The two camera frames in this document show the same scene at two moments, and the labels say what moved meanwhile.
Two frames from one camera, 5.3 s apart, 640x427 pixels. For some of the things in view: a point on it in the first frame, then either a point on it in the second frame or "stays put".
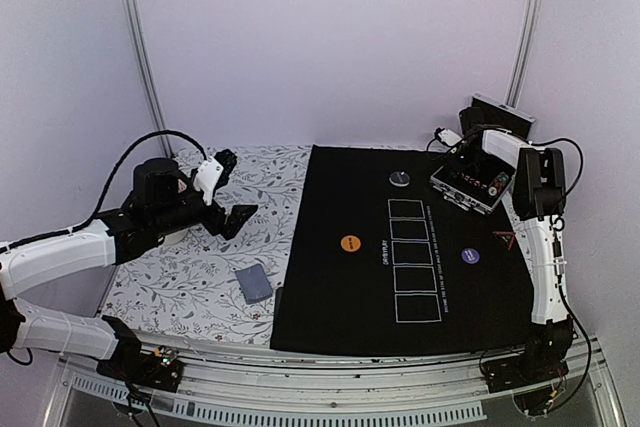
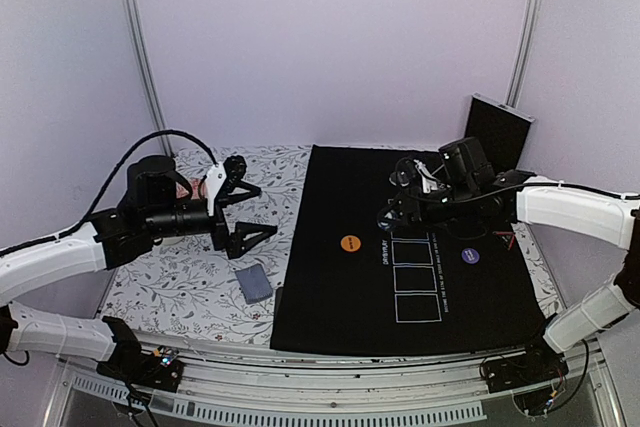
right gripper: x=455 y=167 to x=410 y=203
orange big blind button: x=350 y=243 stays put
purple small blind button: x=470 y=255 stays put
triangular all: x=507 y=238 stays put
